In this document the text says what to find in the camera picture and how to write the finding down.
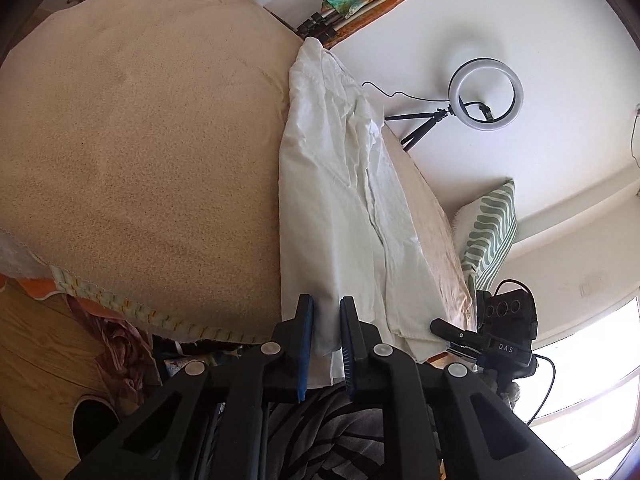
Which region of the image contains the bright window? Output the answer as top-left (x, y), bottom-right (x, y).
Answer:
top-left (520, 295), bottom-right (640, 480)

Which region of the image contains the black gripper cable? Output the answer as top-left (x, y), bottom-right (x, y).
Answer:
top-left (525, 354), bottom-right (557, 423)

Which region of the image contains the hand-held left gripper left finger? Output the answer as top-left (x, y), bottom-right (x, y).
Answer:
top-left (65, 294), bottom-right (317, 480)

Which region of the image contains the beige terry blanket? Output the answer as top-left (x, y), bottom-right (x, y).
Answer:
top-left (0, 0), bottom-right (476, 346)

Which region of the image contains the orange patterned bed sheet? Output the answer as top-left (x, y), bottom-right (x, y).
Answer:
top-left (15, 275), bottom-right (101, 311)

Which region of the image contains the green striped cushion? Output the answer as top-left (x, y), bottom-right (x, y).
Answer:
top-left (452, 178), bottom-right (518, 291)

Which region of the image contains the white wall socket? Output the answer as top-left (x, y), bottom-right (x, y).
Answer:
top-left (580, 272), bottom-right (608, 297)

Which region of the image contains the black ring light cable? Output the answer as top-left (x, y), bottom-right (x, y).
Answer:
top-left (361, 80), bottom-right (453, 111)

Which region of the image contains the small black tripod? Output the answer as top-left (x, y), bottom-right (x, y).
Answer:
top-left (384, 109), bottom-right (453, 152)

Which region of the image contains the white long-sleeved shirt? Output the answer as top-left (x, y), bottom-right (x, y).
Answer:
top-left (277, 36), bottom-right (481, 386)

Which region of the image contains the person's dark striped clothing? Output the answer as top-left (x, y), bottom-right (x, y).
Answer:
top-left (210, 350), bottom-right (451, 480)

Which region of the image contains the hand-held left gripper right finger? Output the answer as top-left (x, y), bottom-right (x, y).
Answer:
top-left (339, 296), bottom-right (571, 480)

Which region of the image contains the reddish patterned cloth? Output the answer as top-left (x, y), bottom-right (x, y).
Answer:
top-left (70, 295), bottom-right (161, 401)

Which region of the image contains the orange patterned cloth strip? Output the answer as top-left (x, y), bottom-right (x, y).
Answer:
top-left (325, 0), bottom-right (423, 51)

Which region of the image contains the white ring light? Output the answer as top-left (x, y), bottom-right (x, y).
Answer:
top-left (448, 57), bottom-right (524, 132)

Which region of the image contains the dark slipper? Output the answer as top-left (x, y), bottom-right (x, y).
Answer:
top-left (70, 394), bottom-right (123, 461)

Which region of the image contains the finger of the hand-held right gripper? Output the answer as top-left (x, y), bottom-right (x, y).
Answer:
top-left (447, 343), bottom-right (489, 367)
top-left (431, 318), bottom-right (490, 349)

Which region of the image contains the folded silver tripod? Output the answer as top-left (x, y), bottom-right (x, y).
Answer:
top-left (295, 0), bottom-right (401, 41)

